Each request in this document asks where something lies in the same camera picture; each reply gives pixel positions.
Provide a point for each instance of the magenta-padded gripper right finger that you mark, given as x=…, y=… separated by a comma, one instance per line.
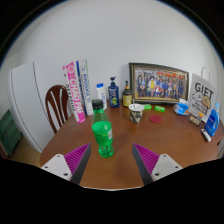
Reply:
x=163, y=165

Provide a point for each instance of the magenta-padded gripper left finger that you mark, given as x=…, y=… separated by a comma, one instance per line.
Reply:
x=60, y=165

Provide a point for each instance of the green plastic drink bottle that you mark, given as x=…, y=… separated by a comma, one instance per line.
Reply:
x=102, y=133

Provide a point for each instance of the flat round red coaster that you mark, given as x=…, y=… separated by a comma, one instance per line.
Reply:
x=155, y=119

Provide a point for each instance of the small white stick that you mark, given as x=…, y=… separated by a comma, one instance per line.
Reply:
x=206, y=135

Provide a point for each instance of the small snack packet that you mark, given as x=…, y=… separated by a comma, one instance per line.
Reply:
x=195, y=119

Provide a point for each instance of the camouflage paper cup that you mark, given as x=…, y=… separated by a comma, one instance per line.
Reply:
x=136, y=115

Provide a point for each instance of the brown wooden chair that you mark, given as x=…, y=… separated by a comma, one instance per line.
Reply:
x=54, y=106

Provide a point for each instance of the green crate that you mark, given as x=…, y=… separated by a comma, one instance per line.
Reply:
x=8, y=133

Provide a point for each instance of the white refrigerator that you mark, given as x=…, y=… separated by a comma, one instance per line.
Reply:
x=26, y=106

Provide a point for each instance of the dark pump bottle yellow label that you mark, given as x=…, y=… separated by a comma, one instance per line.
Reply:
x=127, y=97

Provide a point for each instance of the white paper gift bag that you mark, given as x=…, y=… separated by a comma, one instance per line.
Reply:
x=201, y=96

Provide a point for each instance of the white bottle with blue cap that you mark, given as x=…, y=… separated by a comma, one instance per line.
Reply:
x=101, y=96

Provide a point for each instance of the tall white green box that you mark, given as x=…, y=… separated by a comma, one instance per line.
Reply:
x=86, y=88

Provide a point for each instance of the framed group picture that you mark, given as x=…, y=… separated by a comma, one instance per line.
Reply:
x=158, y=83

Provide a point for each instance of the blue pump bottle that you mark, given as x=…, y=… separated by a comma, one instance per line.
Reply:
x=113, y=95

